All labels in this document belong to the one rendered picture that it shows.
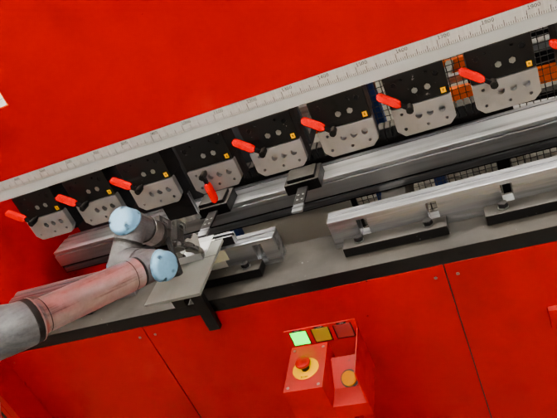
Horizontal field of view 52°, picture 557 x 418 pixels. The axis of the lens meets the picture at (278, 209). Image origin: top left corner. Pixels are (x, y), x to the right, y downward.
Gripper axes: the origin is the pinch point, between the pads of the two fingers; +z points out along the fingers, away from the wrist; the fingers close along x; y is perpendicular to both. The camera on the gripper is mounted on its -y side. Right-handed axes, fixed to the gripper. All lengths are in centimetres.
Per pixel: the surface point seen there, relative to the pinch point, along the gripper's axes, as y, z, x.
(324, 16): 37, -37, -61
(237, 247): 1.5, 7.1, -12.1
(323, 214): 74, 196, 12
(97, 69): 43, -43, 0
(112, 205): 17.9, -12.6, 19.4
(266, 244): 0.6, 8.1, -21.4
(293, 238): 58, 182, 30
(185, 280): -9.3, -7.0, -1.1
